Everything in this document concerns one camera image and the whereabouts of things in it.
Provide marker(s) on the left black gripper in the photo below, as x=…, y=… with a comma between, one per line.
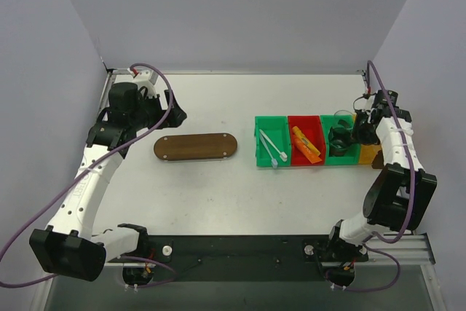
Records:
x=169, y=108

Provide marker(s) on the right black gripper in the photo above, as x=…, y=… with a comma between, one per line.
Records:
x=354, y=129

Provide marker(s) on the dark smoked plastic cup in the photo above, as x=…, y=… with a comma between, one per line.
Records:
x=339, y=141

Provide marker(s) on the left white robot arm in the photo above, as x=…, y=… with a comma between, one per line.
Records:
x=67, y=245

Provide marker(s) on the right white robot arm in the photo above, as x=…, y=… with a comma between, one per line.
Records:
x=401, y=193

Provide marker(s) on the orange toothpaste tube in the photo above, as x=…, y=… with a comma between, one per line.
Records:
x=305, y=146

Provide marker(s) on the brown oval wooden tray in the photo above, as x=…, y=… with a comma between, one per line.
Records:
x=208, y=146

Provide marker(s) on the white toothbrush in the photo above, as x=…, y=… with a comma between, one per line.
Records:
x=283, y=156

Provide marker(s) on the light blue toothbrush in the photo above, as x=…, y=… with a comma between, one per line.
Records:
x=273, y=161

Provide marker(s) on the yellow plastic bin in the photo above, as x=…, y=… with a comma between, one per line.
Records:
x=368, y=153

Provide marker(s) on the right green plastic bin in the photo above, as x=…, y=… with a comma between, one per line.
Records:
x=350, y=158

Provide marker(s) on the green plastic bin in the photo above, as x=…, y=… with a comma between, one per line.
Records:
x=273, y=141
x=350, y=158

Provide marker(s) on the red plastic bin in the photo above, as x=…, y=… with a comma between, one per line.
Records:
x=311, y=127

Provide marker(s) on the left green plastic bin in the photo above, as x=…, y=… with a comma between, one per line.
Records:
x=273, y=141

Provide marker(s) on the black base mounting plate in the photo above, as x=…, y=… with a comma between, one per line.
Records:
x=239, y=258

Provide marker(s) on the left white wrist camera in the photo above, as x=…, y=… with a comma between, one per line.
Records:
x=144, y=78

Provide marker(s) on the aluminium extrusion rail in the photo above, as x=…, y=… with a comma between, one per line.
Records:
x=410, y=250

